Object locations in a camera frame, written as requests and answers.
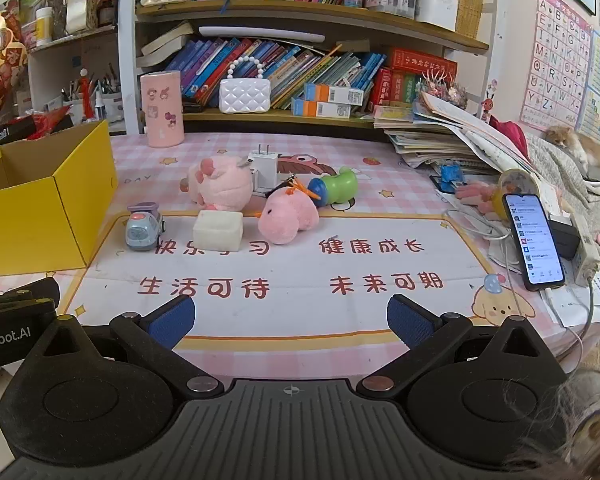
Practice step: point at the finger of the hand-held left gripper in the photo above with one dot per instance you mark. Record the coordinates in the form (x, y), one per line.
(30, 291)

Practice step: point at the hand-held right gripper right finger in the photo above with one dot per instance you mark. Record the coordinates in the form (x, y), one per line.
(407, 317)

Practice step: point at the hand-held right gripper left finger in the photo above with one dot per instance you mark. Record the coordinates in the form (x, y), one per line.
(175, 317)

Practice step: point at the yellow cardboard box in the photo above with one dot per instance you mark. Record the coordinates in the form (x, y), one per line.
(35, 220)

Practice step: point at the white foam block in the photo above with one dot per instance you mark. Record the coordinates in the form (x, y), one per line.
(219, 230)

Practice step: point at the large pink plush toy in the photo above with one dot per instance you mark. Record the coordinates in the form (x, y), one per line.
(222, 182)

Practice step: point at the green toy bottle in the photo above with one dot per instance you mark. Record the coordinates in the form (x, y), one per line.
(337, 185)

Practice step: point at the small pink plush toy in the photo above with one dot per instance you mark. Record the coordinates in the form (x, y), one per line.
(285, 215)

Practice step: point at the white charger plug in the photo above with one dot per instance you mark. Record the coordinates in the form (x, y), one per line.
(264, 165)

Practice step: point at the pink finger toy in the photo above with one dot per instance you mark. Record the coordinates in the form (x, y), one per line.
(475, 195)

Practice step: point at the black smartphone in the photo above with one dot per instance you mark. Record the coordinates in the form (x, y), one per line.
(532, 240)

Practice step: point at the blue crumpled wrapper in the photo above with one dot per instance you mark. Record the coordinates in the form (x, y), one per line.
(451, 176)

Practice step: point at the black printed box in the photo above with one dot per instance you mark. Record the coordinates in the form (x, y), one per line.
(5, 132)

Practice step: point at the small patterned tape roll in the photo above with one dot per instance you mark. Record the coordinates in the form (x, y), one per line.
(517, 182)

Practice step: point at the black power adapter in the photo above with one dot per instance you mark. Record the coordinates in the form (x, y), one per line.
(566, 235)

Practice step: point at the pile of books and papers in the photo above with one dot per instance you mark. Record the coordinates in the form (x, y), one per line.
(440, 140)

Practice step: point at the white pen cup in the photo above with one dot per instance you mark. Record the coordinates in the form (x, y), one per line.
(72, 110)
(109, 107)

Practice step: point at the white power strip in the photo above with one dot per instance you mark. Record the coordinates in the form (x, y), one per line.
(586, 247)

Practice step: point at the fluffy grey sleeve cuff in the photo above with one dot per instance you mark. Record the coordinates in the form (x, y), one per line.
(570, 435)

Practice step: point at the red tassel figure ornament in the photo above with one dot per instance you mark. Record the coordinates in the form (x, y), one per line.
(83, 95)

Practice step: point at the pink cartoon pen holder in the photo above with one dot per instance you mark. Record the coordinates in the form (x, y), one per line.
(162, 110)

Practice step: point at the grey blanket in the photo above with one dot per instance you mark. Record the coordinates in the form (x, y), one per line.
(555, 170)

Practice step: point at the white shelf unit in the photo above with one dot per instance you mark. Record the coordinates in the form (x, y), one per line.
(45, 70)

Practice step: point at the orange blue white carton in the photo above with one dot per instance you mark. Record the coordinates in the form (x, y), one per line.
(325, 109)
(330, 94)

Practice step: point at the red gold snack bag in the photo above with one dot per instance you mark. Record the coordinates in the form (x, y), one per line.
(0, 60)

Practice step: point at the white quilted handbag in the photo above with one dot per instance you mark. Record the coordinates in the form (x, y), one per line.
(245, 95)

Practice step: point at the orange cat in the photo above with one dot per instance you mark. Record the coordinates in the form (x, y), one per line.
(580, 142)

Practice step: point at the red boxed book set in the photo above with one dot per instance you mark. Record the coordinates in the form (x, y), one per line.
(420, 62)

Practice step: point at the white plastic bottle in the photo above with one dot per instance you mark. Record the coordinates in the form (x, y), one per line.
(44, 27)

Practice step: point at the thick pale book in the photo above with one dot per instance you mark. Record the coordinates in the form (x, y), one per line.
(167, 42)

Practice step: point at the row of blue purple books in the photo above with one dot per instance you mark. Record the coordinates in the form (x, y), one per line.
(290, 65)

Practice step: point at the white light bar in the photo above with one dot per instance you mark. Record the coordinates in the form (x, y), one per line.
(260, 34)

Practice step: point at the white marker holder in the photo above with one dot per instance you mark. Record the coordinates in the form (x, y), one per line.
(437, 7)

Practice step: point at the pink alphabet wall poster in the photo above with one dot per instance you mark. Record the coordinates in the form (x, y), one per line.
(555, 55)

